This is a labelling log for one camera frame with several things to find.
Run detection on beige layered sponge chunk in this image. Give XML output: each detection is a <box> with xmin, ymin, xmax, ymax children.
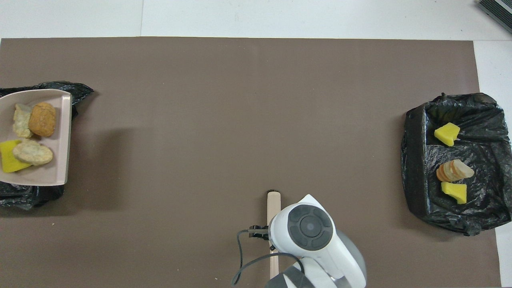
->
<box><xmin>436</xmin><ymin>159</ymin><xmax>475</xmax><ymax>183</ymax></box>

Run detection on beige hand brush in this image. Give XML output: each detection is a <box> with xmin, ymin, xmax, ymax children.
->
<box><xmin>267</xmin><ymin>190</ymin><xmax>282</xmax><ymax>280</ymax></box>

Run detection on yellow notched sponge piece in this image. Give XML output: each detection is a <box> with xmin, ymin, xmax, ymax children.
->
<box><xmin>0</xmin><ymin>140</ymin><xmax>32</xmax><ymax>173</ymax></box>

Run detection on black bag lined trash bin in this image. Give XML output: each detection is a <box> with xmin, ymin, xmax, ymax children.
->
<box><xmin>401</xmin><ymin>93</ymin><xmax>512</xmax><ymax>236</ymax></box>

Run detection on beige plastic dustpan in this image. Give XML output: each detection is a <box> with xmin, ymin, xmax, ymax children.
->
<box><xmin>0</xmin><ymin>89</ymin><xmax>72</xmax><ymax>186</ymax></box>

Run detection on dark ribbed panel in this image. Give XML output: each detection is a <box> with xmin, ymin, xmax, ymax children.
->
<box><xmin>477</xmin><ymin>0</ymin><xmax>512</xmax><ymax>34</ymax></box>

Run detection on brown table mat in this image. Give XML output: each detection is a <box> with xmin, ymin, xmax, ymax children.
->
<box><xmin>0</xmin><ymin>37</ymin><xmax>500</xmax><ymax>288</ymax></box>

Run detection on brown cork-like lump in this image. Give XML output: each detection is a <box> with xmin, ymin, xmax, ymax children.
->
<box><xmin>28</xmin><ymin>102</ymin><xmax>56</xmax><ymax>137</ymax></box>

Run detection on right black lined bin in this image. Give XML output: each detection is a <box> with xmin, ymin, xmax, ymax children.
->
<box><xmin>0</xmin><ymin>82</ymin><xmax>94</xmax><ymax>210</ymax></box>

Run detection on thick yellow sponge piece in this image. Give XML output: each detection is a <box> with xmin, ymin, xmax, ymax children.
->
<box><xmin>434</xmin><ymin>122</ymin><xmax>461</xmax><ymax>147</ymax></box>

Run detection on pale foam scrap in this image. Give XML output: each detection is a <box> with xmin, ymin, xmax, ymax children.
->
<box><xmin>12</xmin><ymin>139</ymin><xmax>54</xmax><ymax>166</ymax></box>
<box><xmin>13</xmin><ymin>103</ymin><xmax>34</xmax><ymax>138</ymax></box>

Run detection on yellow sponge with green backing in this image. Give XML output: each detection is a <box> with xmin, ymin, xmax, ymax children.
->
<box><xmin>441</xmin><ymin>182</ymin><xmax>468</xmax><ymax>205</ymax></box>

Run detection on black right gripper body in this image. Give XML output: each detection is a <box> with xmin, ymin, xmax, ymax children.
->
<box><xmin>249</xmin><ymin>225</ymin><xmax>276</xmax><ymax>252</ymax></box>

